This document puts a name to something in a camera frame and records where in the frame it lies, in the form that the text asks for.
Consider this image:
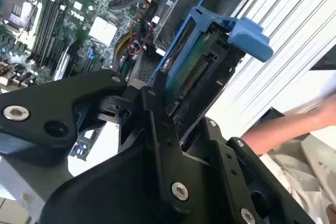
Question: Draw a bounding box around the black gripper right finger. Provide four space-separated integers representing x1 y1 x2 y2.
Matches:
203 118 263 224

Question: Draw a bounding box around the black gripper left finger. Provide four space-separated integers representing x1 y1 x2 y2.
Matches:
0 69 196 215

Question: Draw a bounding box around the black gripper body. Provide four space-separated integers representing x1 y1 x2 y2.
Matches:
39 144 316 224

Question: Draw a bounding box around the hard disk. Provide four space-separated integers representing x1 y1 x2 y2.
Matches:
148 5 274 142

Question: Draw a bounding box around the black disk power wire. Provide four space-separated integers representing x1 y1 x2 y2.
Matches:
108 0 182 10

